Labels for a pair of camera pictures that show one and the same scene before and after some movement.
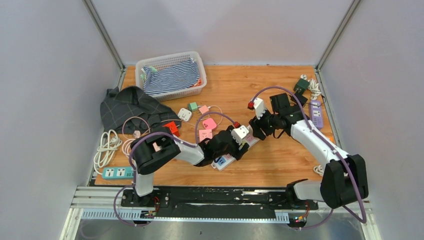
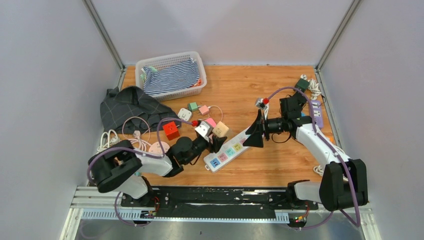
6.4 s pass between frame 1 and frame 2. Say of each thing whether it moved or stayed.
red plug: stayed
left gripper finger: moved
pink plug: stayed
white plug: stayed
